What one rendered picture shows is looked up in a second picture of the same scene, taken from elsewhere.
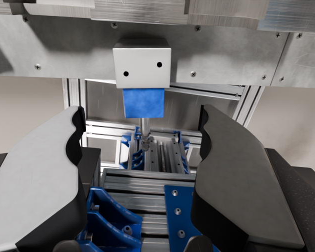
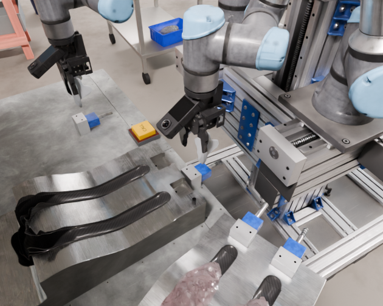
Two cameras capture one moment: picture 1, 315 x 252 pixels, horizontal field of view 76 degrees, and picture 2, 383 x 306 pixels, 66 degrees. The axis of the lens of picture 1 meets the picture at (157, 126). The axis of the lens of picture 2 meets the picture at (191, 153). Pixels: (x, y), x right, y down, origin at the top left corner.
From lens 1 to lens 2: 0.68 m
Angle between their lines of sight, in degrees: 31
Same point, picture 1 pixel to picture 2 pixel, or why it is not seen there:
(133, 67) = (192, 173)
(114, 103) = not seen: hidden behind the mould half
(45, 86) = not seen: outside the picture
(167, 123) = (249, 202)
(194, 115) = (227, 190)
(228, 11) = (164, 163)
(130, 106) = (206, 170)
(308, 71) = (160, 142)
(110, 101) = not seen: hidden behind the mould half
